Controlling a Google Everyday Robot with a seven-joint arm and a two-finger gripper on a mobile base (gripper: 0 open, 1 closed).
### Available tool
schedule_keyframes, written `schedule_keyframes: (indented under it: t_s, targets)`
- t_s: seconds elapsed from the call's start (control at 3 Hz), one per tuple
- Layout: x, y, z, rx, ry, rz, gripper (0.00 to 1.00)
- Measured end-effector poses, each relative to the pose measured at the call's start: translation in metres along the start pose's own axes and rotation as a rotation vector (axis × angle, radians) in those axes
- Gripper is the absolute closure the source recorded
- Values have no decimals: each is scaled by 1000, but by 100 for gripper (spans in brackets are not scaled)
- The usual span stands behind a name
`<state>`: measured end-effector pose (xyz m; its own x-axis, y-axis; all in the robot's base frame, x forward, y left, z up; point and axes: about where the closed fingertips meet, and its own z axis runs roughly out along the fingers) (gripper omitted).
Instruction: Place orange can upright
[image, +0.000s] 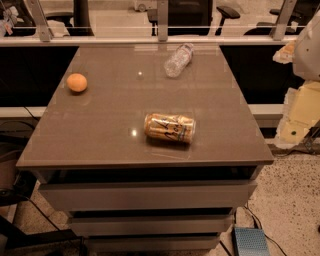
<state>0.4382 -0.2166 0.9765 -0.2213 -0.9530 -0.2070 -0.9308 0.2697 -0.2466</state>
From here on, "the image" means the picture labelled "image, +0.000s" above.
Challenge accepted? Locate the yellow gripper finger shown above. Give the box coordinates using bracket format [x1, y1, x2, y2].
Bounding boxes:
[276, 81, 320, 147]
[272, 41, 296, 64]

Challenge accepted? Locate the orange soda can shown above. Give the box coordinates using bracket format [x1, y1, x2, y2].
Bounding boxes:
[144, 113, 196, 144]

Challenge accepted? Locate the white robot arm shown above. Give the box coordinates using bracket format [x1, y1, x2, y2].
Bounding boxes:
[273, 11, 320, 149]

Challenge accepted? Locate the clear plastic water bottle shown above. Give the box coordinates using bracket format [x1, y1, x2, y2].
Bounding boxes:
[164, 43, 193, 78]

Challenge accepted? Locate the black office chair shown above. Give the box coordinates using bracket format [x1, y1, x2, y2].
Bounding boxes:
[147, 0, 240, 36]

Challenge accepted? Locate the blue perforated box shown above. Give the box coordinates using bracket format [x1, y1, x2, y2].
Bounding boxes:
[232, 227, 271, 256]

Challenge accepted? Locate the grey drawer cabinet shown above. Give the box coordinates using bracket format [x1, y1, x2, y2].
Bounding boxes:
[18, 44, 273, 252]

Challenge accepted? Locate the orange fruit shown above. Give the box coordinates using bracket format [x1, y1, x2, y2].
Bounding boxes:
[66, 73, 87, 93]

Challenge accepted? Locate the metal railing post right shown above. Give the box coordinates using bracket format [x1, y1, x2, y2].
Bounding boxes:
[270, 0, 297, 41]

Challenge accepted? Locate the metal railing post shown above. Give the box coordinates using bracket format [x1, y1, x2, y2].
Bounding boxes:
[270, 0, 297, 41]
[157, 0, 168, 42]
[26, 0, 53, 42]

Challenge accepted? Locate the black floor cable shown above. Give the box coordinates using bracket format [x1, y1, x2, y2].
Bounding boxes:
[243, 203, 288, 256]

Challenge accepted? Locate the metal railing post middle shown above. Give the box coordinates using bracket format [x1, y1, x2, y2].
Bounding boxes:
[157, 0, 168, 42]

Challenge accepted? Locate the metal railing post left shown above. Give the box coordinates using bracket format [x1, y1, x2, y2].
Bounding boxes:
[26, 0, 53, 42]

